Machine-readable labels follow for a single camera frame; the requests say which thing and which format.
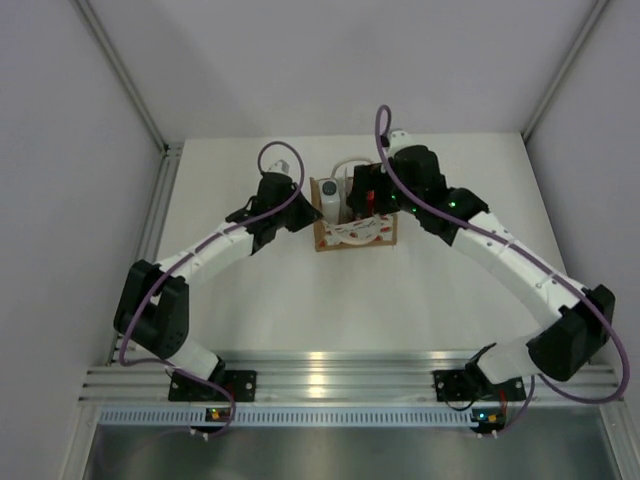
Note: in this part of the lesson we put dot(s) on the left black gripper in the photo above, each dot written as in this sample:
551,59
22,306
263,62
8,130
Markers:
307,217

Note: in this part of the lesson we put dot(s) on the burlap watermelon canvas bag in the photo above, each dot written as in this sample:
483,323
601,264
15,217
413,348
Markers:
377,230

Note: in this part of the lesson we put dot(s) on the left aluminium frame post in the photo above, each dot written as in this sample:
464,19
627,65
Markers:
99,34

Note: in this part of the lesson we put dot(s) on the aluminium mounting rail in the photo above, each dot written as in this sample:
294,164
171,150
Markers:
396,378

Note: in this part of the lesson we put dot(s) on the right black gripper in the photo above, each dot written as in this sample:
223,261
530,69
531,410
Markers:
369,178

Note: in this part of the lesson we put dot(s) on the right aluminium frame post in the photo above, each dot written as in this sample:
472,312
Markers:
562,70

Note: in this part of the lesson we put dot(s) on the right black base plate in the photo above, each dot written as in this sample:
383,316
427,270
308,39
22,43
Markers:
455,385

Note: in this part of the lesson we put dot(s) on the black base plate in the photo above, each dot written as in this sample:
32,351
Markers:
240,384
455,385

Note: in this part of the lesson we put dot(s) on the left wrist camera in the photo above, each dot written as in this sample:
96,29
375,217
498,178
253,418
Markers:
280,166

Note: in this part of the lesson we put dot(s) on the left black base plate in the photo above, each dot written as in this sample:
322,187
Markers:
240,384

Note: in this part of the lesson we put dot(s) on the white slotted cable duct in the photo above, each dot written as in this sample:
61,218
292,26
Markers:
260,416

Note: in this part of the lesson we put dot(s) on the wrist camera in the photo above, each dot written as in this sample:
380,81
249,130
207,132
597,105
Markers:
399,139
280,166

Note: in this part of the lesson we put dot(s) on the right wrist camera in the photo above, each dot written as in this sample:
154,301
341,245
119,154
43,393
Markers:
399,139

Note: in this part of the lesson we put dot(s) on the white bottle grey cap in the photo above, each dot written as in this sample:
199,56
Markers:
330,200

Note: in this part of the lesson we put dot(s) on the aluminium frame post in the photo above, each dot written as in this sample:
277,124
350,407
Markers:
99,34
562,70

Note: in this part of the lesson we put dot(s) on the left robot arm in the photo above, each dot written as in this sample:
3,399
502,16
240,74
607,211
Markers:
154,308

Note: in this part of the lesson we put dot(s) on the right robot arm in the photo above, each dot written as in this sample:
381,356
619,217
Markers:
573,322

